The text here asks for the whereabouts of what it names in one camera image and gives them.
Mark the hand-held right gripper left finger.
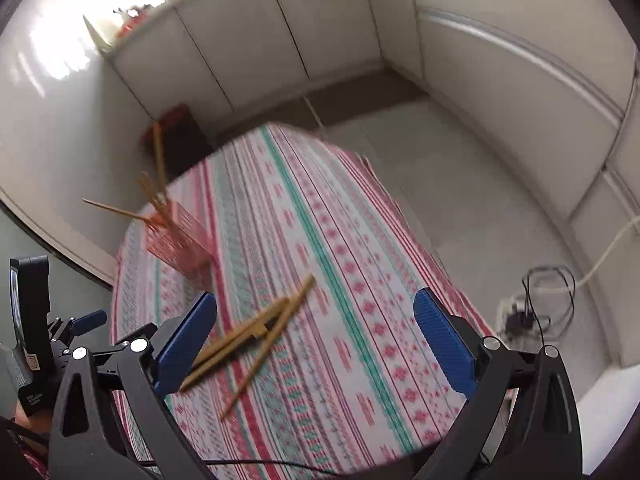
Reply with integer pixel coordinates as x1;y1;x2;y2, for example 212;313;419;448
50;290;218;480

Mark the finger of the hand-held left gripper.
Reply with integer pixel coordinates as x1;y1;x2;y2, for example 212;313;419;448
107;323;159;351
67;309;108;336

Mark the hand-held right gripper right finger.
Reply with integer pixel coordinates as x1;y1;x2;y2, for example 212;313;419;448
410;287;583;480

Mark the wooden chopstick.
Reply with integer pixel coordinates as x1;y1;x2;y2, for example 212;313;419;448
151;121;170;203
191;298;290;365
219;274;317;421
250;290;308;338
179;299;292;392
142;171;173;216
82;199;158;225
136;175;176;228

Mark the pink chopstick holder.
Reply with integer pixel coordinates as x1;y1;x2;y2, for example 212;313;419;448
145;200;217;273

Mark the person's left forearm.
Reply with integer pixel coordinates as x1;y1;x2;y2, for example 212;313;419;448
0;402;51;480

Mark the white power strip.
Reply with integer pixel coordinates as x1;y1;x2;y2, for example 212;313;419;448
499;296;551;347

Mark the striped patterned tablecloth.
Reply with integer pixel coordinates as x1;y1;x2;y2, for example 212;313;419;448
109;122;511;480

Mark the dark trash bin red rim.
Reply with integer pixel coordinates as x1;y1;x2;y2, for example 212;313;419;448
141;103;217;181

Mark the white kitchen cabinet row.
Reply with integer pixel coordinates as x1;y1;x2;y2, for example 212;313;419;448
107;0;388;118
385;0;640;281

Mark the black looped cable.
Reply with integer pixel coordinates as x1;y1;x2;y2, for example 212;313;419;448
505;265;577;348

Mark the thin black cable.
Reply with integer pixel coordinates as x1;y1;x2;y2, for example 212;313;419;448
125;457;343;475

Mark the white cable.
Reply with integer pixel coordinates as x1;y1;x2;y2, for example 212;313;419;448
574;211;640;287

